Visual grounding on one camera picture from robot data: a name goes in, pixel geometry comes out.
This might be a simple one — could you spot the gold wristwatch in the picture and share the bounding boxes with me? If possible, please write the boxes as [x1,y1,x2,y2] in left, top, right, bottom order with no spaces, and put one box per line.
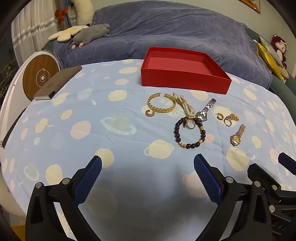
[230,124,246,147]

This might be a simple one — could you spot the planet print blue tablecloth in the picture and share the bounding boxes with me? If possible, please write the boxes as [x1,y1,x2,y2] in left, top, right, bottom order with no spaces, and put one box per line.
[0,59,296,241]

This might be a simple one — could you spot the gold cuff bracelet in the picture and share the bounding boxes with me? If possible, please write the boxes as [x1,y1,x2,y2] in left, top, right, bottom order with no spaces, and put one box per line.
[148,93,177,114]

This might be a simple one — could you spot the dark green sofa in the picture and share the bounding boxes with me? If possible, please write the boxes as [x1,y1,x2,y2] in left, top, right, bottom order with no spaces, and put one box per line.
[247,28,296,112]

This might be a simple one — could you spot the white round wooden-top device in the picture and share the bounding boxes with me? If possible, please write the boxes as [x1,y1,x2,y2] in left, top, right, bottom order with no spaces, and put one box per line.
[14,50,61,102]

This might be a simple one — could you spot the yellow pillow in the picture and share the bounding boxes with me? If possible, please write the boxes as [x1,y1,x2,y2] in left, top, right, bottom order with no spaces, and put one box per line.
[257,42,284,80]

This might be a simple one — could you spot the blue-grey blanket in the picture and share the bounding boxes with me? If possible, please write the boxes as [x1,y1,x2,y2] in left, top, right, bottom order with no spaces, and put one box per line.
[54,0,273,90]

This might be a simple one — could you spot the red bow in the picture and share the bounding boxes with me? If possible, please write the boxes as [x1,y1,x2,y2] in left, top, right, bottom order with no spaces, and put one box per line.
[55,8,68,26]

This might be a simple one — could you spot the silver wristwatch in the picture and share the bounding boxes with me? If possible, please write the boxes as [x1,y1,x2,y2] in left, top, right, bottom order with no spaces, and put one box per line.
[195,98,217,122]

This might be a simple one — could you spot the grey pillow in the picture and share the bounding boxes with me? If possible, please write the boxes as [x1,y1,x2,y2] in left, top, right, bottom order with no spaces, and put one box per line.
[258,35,284,67]

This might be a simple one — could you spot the cream plush pillow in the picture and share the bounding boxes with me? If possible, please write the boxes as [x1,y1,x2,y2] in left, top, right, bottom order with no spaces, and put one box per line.
[70,0,94,25]

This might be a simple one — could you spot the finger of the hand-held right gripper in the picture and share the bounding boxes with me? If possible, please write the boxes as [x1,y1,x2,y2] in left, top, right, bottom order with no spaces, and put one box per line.
[278,152,296,176]
[247,163,286,202]

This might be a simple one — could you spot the white curtain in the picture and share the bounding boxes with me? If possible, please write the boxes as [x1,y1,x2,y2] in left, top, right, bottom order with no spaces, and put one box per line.
[11,0,59,66]

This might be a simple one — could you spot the framed wall picture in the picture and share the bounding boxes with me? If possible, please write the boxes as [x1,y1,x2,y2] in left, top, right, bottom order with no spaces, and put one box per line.
[240,0,261,14]

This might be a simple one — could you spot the black bead bracelet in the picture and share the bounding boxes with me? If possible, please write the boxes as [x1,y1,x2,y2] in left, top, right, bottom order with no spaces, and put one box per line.
[174,117,206,149]

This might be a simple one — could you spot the red cardboard box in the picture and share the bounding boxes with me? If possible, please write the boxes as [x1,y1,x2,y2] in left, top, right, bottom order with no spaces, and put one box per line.
[141,47,232,95]

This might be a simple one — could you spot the cream flower plush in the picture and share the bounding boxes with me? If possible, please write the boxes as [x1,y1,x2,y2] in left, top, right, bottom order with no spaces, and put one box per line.
[48,25,89,42]

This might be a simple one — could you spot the white pearl bracelet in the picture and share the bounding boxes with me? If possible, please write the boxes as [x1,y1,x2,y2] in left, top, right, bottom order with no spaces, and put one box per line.
[172,92,196,117]

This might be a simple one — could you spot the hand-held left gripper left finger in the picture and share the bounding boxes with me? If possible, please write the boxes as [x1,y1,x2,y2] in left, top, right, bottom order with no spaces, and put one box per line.
[25,155,102,241]

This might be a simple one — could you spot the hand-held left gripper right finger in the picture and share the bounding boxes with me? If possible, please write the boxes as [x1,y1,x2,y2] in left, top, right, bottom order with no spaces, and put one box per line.
[193,153,272,241]

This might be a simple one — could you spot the grey plush toy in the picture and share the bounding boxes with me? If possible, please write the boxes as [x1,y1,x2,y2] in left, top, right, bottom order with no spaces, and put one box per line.
[71,23,110,49]

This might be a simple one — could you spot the brown notebook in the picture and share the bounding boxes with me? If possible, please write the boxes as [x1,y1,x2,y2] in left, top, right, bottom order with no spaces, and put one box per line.
[33,65,83,101]

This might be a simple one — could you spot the red monkey plush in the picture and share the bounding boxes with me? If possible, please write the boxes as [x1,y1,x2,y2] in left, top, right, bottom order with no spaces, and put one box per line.
[271,34,288,70]

